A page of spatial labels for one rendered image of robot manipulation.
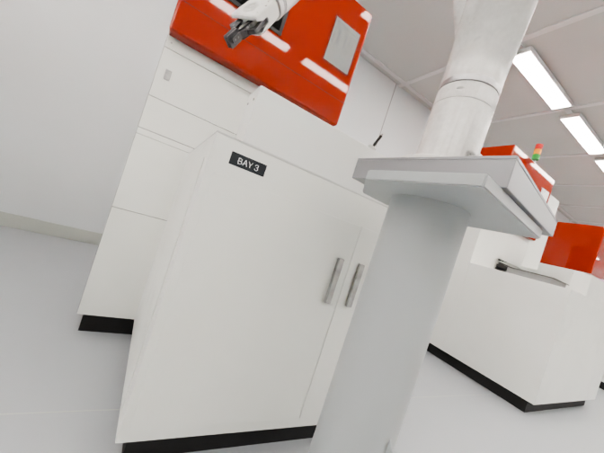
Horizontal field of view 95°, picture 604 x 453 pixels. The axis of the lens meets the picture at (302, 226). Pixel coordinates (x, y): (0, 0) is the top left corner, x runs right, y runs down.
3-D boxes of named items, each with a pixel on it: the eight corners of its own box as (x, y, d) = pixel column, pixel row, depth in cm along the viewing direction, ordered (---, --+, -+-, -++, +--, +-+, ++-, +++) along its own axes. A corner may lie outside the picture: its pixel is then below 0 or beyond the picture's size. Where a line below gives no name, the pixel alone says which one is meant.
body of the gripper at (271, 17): (253, -13, 78) (226, 10, 75) (279, -11, 73) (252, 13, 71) (262, 17, 85) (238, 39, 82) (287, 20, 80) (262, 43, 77)
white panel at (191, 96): (136, 133, 109) (167, 37, 109) (306, 199, 149) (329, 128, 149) (135, 131, 106) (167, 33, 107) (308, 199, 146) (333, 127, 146)
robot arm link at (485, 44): (489, 116, 64) (522, 21, 64) (522, 58, 46) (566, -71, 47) (433, 108, 68) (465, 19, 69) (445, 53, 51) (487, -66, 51)
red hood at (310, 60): (164, 86, 168) (194, -7, 168) (279, 142, 208) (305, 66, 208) (168, 27, 102) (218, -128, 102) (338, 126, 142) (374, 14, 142)
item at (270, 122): (232, 145, 73) (248, 94, 73) (377, 208, 100) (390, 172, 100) (242, 140, 65) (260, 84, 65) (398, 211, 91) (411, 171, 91)
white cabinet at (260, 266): (127, 338, 117) (188, 153, 117) (313, 350, 163) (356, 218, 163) (100, 485, 60) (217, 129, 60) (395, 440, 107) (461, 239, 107)
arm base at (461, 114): (508, 194, 56) (537, 109, 56) (453, 154, 47) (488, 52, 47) (428, 192, 72) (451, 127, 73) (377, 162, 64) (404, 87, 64)
